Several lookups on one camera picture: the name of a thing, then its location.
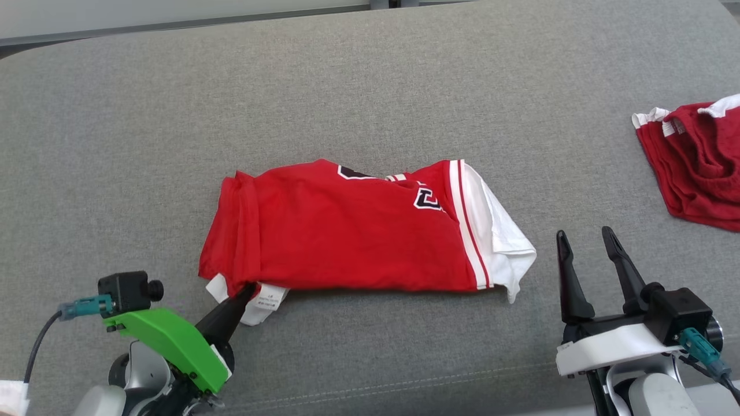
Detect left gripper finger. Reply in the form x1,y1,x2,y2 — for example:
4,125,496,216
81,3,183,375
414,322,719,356
197,282,258,347

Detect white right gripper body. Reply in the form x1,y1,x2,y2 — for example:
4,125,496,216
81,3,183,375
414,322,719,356
556,312,683,377

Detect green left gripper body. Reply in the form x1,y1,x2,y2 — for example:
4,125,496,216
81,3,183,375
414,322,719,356
104,309,235,400

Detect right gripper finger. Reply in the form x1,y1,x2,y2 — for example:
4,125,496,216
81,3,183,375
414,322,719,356
556,230,595,324
601,225,648,315

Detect red shorts white stripe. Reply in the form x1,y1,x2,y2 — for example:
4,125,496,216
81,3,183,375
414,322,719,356
631,94,740,233

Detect red white basketball jersey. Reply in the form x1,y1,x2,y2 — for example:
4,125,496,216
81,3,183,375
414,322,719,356
198,159,537,327

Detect right teal plug black cable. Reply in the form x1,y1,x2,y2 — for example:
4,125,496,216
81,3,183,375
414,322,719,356
679,328,740,405

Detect teal plug black cable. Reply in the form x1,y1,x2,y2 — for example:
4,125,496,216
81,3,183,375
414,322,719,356
679,328,740,405
23,295,113,385

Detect left teal plug black cable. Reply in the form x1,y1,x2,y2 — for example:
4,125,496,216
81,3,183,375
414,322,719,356
23,295,113,385

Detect white cable label tag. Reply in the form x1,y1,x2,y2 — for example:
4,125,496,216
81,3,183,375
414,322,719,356
0,380,29,416

